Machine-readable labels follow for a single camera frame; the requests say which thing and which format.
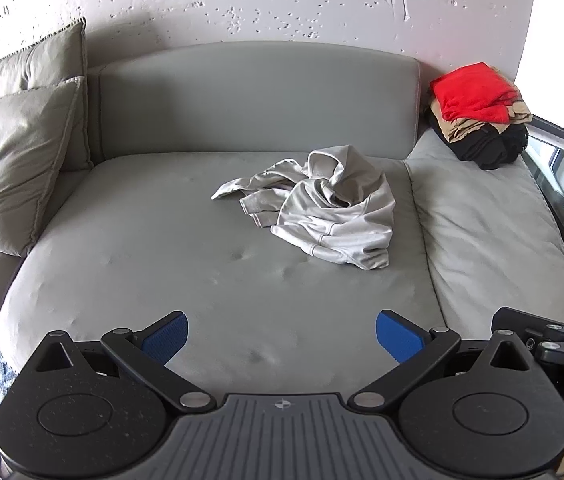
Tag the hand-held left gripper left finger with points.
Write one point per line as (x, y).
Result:
(166, 337)

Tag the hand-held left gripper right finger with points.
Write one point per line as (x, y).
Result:
(397, 336)

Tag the light grey hoodie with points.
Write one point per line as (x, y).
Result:
(332, 220)

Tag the grey sofa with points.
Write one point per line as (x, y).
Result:
(162, 240)

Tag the beige seat cushion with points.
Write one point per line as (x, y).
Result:
(486, 230)

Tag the folded black cloth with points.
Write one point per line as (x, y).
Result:
(491, 152)

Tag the folded tan cloth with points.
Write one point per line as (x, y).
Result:
(461, 131)

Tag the beige pillow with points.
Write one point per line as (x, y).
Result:
(47, 55)
(12, 160)

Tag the folded red cloth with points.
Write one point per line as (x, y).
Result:
(471, 90)

